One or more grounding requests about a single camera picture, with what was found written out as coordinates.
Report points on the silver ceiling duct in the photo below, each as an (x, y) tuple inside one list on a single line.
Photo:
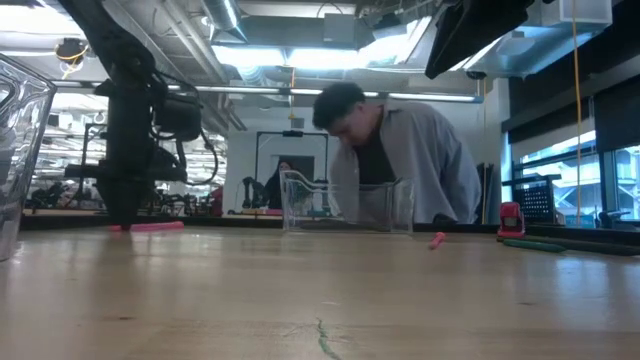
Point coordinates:
[(222, 20)]

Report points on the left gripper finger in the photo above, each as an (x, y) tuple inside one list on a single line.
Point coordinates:
[(125, 200)]

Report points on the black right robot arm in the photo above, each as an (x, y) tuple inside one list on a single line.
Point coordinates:
[(470, 30)]

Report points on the black pen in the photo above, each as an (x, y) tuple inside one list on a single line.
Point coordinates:
[(600, 247)]

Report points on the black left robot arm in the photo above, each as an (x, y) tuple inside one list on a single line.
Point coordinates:
[(115, 45)]

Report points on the dark green crayon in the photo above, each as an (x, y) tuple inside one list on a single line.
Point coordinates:
[(532, 245)]

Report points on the black perforated cart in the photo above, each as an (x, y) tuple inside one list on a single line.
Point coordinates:
[(537, 200)]

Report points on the black background robot arm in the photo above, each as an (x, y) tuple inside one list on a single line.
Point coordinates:
[(255, 192)]

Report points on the black leaning panels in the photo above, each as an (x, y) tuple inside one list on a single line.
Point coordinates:
[(492, 195)]

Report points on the black chair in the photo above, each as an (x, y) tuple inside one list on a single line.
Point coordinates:
[(612, 218)]

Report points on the ceiling dome fixture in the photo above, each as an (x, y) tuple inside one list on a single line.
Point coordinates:
[(72, 50)]

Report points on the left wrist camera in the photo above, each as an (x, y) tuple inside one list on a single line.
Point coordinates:
[(177, 117)]

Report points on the grey ceiling box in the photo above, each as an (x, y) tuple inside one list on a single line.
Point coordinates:
[(340, 30)]

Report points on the red rectangular box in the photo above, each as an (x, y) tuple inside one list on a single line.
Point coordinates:
[(511, 222)]

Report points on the clear plastic bin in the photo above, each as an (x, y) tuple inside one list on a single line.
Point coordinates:
[(310, 210), (20, 150)]

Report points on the long ceiling light tube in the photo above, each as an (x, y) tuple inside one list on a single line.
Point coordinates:
[(250, 90)]

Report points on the person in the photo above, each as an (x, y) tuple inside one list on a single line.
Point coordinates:
[(282, 180), (415, 150)]

